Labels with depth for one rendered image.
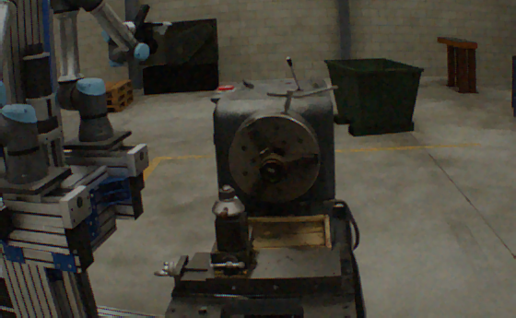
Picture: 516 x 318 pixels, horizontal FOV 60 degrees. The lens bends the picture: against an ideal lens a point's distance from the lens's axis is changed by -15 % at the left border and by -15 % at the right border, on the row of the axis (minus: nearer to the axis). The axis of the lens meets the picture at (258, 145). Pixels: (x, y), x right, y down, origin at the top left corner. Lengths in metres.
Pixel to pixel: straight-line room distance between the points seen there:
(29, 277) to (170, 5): 10.34
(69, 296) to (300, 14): 10.21
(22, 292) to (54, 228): 0.62
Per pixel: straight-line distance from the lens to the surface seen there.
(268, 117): 1.76
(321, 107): 1.92
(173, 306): 1.29
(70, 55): 2.07
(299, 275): 1.27
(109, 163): 1.96
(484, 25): 12.63
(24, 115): 1.55
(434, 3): 12.17
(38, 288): 2.04
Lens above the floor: 1.59
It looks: 15 degrees down
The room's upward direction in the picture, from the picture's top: 3 degrees counter-clockwise
